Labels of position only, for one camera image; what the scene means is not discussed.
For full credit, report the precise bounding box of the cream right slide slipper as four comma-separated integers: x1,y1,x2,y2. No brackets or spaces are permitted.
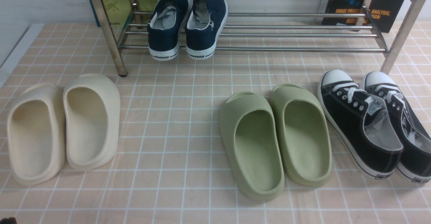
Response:
63,73,121,171

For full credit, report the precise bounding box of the green right slide slipper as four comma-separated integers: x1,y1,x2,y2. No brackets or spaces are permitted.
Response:
268,84,332,187

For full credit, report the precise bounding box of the black lace-up sneaker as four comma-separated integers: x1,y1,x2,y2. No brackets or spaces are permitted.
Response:
318,69,403,180
360,71,431,184

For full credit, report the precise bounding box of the green left slide slipper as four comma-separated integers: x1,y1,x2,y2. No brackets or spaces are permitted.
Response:
219,92,285,201

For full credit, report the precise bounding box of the black image processing book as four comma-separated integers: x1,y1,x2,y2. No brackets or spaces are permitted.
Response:
317,0,404,33

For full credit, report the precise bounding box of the cream left slide slipper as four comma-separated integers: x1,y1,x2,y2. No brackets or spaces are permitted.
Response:
6,83,66,187

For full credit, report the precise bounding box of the yellow-green book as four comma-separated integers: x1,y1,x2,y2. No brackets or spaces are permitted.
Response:
103,0,158,26

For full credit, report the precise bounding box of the green slide slipper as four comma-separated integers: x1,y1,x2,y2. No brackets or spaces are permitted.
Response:
268,84,332,187
219,92,285,201

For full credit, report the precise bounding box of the black left lace-up sneaker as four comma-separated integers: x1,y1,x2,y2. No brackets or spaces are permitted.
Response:
318,69,403,180

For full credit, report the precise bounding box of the cream slide slipper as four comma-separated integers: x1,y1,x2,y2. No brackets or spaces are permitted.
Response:
6,83,66,187
63,73,121,171

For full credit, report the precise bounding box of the navy canvas shoe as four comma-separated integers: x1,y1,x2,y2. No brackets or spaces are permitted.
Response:
185,0,228,60
147,0,191,61

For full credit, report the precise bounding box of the black right lace-up sneaker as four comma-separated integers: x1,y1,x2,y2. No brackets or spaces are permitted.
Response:
360,71,431,184

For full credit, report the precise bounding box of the silver metal shoe rack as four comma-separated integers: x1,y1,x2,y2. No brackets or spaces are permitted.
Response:
92,0,426,77

